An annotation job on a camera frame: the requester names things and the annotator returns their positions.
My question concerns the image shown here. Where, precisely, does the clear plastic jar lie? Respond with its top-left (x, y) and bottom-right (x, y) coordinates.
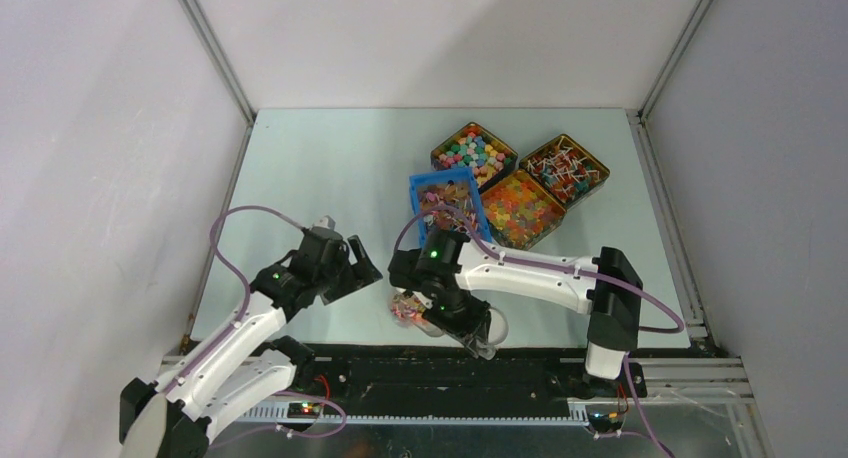
top-left (388, 291), bottom-right (444, 338)

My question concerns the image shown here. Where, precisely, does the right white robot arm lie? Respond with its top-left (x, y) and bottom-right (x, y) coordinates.
top-left (389, 230), bottom-right (643, 396)

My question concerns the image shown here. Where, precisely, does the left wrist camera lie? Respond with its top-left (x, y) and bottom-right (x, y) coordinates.
top-left (310, 215), bottom-right (336, 233)

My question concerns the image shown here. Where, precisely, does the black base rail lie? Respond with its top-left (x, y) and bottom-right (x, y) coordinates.
top-left (178, 338), bottom-right (664, 420)

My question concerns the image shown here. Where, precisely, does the tin of square candies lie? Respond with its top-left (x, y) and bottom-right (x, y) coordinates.
top-left (430, 122), bottom-right (519, 192)

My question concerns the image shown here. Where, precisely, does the tin of lollipops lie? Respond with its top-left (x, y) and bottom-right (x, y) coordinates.
top-left (519, 134), bottom-right (611, 209)

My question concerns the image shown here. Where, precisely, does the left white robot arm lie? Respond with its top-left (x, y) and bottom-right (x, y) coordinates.
top-left (119, 226), bottom-right (382, 457)

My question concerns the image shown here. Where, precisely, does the blue plastic candy bin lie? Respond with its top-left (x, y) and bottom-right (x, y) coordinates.
top-left (408, 168), bottom-right (493, 245)

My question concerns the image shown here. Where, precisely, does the tin of gummy candies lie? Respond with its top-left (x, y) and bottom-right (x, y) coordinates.
top-left (481, 170), bottom-right (566, 250)

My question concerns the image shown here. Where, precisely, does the silver jar lid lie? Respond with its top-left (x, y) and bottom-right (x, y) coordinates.
top-left (488, 306), bottom-right (510, 346)

